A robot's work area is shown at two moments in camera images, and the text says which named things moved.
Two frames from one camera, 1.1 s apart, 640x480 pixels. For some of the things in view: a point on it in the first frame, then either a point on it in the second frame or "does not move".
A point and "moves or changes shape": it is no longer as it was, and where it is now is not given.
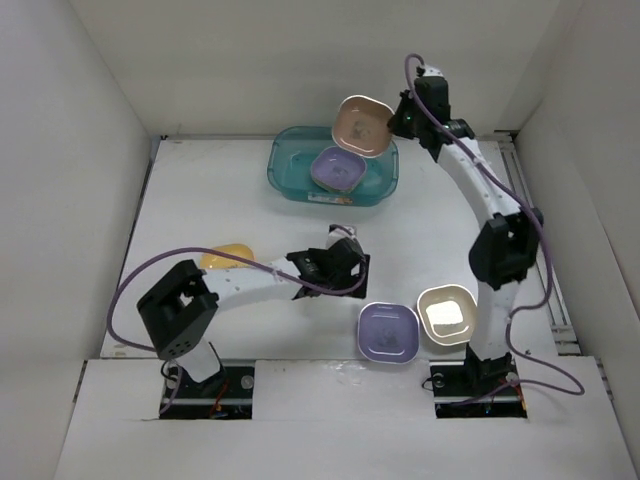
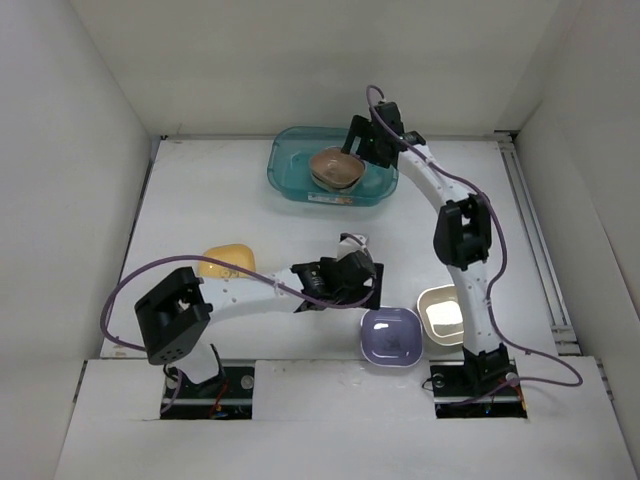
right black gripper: x=397 y=125 → x=359 y=125
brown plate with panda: x=361 y=125 moves or changes shape
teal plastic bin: x=291 y=152 does not move
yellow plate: x=214 y=261 does not move
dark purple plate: x=388 y=332 does not move
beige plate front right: x=448 y=313 does not move
